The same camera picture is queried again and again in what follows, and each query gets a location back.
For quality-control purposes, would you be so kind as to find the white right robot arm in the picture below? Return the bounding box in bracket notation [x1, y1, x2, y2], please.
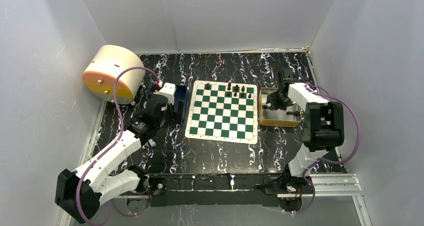
[265, 69, 344, 193]

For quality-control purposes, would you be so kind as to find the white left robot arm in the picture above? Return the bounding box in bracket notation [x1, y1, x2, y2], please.
[54, 93, 188, 226]

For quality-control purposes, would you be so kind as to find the green white chess board mat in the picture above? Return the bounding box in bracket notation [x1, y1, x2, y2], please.
[185, 80, 259, 145]

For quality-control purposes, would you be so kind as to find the blue square tray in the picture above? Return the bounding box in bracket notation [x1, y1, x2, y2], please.
[172, 85, 188, 125]

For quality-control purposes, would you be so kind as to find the beige rectangular tin tray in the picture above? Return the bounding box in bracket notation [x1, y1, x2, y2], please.
[258, 87, 302, 128]

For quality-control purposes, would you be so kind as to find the small white blue clip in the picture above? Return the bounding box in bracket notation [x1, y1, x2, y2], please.
[145, 139, 156, 148]

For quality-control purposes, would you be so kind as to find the cream orange cylindrical drum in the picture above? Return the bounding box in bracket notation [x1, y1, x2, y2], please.
[82, 44, 146, 105]

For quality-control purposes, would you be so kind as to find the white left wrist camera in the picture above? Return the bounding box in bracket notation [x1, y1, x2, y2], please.
[157, 82, 177, 105]

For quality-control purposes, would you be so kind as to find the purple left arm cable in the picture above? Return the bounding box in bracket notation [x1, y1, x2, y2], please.
[75, 66, 163, 226]

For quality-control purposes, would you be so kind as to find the black base frame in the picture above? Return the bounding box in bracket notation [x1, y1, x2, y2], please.
[148, 173, 312, 211]

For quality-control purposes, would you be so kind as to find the aluminium rail frame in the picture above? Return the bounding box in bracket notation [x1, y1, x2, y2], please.
[310, 173, 363, 197]

